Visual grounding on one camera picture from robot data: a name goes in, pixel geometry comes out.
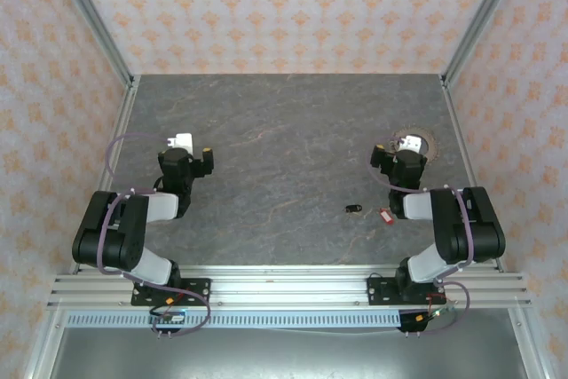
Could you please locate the right controller board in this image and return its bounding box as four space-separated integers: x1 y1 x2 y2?
398 307 449 335

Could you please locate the controller board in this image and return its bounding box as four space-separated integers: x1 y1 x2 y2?
398 307 449 335
148 305 186 325

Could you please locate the left controller board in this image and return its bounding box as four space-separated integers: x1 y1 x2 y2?
148 305 186 325

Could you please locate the grey metal sheet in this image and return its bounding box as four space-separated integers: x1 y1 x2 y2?
48 328 532 379

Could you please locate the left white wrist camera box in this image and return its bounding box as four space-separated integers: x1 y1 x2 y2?
167 131 195 154

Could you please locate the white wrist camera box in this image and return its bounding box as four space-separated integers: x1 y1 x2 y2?
396 133 422 154
167 131 195 154

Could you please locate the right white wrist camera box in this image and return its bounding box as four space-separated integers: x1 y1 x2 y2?
396 133 422 154

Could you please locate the aluminium side rail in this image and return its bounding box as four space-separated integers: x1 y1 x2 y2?
68 79 142 274
440 76 508 272

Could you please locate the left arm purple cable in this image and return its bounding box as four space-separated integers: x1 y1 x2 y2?
96 132 212 336

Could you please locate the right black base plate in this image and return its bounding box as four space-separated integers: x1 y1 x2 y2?
367 275 447 308

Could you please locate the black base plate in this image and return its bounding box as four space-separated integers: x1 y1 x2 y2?
130 278 212 308
367 275 447 308

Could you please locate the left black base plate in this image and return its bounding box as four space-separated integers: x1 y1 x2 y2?
130 278 212 308

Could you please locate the aluminium mounting rail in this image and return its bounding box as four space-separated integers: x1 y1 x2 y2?
46 265 533 310

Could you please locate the aluminium corner post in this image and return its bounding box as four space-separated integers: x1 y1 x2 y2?
47 0 137 88
441 0 529 88

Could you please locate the slotted grey cable duct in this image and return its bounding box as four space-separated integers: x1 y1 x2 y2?
66 311 403 329

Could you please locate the aluminium frame bar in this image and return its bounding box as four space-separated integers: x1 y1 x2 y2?
24 307 67 379
508 307 549 379

